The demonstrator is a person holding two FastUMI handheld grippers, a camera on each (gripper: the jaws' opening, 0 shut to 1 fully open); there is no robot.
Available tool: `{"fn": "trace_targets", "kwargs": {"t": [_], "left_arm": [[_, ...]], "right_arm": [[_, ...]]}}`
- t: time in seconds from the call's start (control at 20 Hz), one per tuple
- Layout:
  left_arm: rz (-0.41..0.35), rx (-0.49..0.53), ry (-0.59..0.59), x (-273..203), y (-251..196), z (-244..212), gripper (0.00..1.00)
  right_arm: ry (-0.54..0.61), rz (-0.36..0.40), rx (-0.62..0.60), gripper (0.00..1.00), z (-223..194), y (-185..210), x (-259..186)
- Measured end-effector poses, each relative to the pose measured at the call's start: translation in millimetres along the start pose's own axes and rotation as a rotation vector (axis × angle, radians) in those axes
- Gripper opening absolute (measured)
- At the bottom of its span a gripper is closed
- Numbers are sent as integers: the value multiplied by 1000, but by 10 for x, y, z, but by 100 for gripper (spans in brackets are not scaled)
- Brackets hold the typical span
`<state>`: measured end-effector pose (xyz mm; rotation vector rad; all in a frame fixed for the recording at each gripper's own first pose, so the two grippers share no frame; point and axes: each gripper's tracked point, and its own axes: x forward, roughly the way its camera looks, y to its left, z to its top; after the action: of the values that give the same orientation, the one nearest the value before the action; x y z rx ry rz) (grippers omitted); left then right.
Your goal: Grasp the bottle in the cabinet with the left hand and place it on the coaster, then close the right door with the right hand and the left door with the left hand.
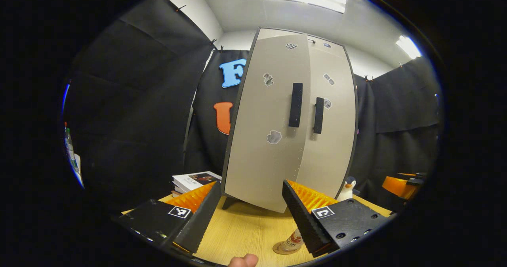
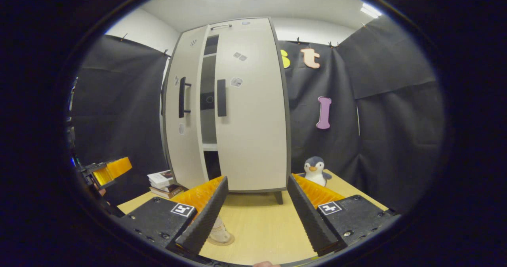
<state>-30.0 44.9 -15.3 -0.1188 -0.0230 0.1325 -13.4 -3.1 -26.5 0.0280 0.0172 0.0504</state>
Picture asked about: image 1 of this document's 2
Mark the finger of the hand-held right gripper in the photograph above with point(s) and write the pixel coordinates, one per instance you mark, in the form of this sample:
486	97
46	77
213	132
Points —
398	185

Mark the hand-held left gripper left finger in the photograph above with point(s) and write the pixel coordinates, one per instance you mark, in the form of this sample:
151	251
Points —
200	223

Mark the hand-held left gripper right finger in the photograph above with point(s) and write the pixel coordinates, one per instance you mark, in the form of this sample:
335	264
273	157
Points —
303	219

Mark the clear plastic bottle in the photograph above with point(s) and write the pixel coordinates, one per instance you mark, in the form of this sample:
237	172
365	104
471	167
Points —
293	241

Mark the white cabinet door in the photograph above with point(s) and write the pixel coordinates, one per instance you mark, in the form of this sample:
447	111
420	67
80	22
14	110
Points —
261	160
336	148

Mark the white cabinet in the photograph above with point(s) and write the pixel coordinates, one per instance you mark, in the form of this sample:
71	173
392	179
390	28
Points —
332	48

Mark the thin white book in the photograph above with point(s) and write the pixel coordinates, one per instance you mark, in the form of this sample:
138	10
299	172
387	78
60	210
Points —
177	192

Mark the white picture cover book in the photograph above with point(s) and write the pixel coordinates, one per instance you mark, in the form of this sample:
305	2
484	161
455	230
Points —
194	180

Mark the penguin plush toy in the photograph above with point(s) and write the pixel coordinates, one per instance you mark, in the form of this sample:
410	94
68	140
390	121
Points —
347	189

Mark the black backdrop cloth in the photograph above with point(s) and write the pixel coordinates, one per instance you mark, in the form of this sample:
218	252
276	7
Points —
138	120

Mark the small ceiling light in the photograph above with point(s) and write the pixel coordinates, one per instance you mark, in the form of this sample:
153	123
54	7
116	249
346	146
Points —
408	47

